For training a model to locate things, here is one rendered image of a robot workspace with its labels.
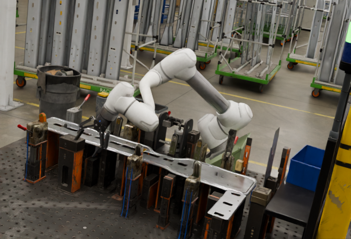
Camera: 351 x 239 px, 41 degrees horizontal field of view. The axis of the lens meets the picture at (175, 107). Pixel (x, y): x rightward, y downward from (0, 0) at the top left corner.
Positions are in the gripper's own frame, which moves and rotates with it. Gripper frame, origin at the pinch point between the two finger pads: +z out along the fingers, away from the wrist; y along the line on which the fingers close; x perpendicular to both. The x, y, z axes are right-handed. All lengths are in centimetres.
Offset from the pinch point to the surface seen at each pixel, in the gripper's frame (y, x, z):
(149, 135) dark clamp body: -13.4, -41.0, -13.5
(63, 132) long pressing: 24.8, -20.6, 13.4
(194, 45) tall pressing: 226, -757, 20
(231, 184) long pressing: -70, -18, -31
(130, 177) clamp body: -28.4, -5.6, -2.1
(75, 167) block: 1.9, -10.9, 19.0
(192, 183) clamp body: -57, 1, -25
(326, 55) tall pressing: -11, -714, -124
